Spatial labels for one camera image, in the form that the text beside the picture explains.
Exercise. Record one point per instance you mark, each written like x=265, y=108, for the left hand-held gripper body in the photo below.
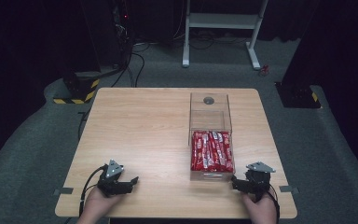
x=111, y=179

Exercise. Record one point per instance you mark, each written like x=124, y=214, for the white metal stand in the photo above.
x=220, y=21

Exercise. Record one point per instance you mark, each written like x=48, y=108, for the clear acrylic box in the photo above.
x=210, y=124

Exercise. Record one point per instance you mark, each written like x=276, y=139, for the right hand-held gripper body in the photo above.
x=258, y=180

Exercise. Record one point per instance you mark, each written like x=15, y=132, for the black yellow striped stand base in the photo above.
x=79, y=90

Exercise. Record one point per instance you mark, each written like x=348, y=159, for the person's left hand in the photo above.
x=98, y=203

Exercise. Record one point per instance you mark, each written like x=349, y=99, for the grey round table grommet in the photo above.
x=209, y=100

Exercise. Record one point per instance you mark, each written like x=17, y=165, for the grey table bracket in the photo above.
x=289, y=188
x=63, y=191

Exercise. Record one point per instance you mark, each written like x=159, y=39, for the dark computer tower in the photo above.
x=122, y=28

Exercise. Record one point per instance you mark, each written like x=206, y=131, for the person's right hand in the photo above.
x=261, y=210

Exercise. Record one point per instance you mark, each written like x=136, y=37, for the pile of red snack packets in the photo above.
x=212, y=152

